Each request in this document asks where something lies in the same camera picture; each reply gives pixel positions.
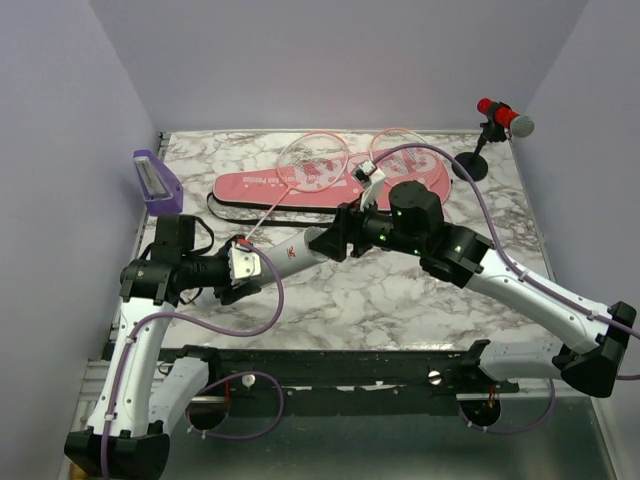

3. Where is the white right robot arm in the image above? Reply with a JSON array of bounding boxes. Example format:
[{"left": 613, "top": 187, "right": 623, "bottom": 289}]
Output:
[{"left": 310, "top": 181, "right": 636, "bottom": 398}]

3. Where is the pink right badminton racket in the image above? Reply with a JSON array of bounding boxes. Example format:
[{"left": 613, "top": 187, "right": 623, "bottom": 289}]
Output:
[{"left": 369, "top": 128, "right": 452, "bottom": 213}]

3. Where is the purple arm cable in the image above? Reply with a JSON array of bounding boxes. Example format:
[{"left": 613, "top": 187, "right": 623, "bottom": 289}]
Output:
[
  {"left": 372, "top": 143, "right": 640, "bottom": 341},
  {"left": 99, "top": 247, "right": 286, "bottom": 480}
]

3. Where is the pink badminton racket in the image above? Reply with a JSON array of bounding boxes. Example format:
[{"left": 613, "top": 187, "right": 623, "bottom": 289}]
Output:
[
  {"left": 369, "top": 128, "right": 452, "bottom": 213},
  {"left": 244, "top": 131, "right": 349, "bottom": 241}
]

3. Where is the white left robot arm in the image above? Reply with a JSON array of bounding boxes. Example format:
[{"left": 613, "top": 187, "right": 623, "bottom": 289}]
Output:
[{"left": 64, "top": 214, "right": 284, "bottom": 479}]

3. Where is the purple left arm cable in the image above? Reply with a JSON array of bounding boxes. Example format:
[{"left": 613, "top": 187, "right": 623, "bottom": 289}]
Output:
[{"left": 99, "top": 247, "right": 286, "bottom": 480}]

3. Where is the pink racket cover bag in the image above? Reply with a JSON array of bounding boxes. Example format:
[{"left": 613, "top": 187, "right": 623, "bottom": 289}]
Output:
[{"left": 212, "top": 145, "right": 453, "bottom": 217}]

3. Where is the grey shuttlecock tube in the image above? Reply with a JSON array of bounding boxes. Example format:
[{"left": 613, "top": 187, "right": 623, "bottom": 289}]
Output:
[{"left": 264, "top": 227, "right": 327, "bottom": 281}]

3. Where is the black microphone stand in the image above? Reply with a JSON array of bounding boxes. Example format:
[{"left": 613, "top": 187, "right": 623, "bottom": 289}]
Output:
[{"left": 452, "top": 120, "right": 507, "bottom": 182}]

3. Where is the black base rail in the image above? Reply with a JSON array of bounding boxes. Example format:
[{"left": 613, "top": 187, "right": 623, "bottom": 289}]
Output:
[{"left": 159, "top": 345, "right": 519, "bottom": 417}]

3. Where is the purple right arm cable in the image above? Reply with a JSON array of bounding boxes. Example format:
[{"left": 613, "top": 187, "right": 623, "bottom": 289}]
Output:
[{"left": 372, "top": 143, "right": 640, "bottom": 341}]

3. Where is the pink left badminton racket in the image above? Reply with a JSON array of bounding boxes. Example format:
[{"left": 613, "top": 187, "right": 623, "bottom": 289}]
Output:
[{"left": 244, "top": 131, "right": 349, "bottom": 241}]

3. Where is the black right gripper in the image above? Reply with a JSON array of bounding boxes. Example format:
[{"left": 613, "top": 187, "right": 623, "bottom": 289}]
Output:
[{"left": 308, "top": 191, "right": 424, "bottom": 263}]

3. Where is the red grey microphone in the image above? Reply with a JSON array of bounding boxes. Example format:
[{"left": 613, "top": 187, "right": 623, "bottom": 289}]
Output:
[{"left": 477, "top": 98, "right": 535, "bottom": 138}]

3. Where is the purple metronome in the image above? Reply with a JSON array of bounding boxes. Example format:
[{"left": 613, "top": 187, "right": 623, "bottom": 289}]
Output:
[{"left": 133, "top": 150, "right": 184, "bottom": 217}]

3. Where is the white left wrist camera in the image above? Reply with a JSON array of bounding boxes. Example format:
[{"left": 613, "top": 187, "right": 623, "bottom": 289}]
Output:
[{"left": 228, "top": 246, "right": 262, "bottom": 285}]

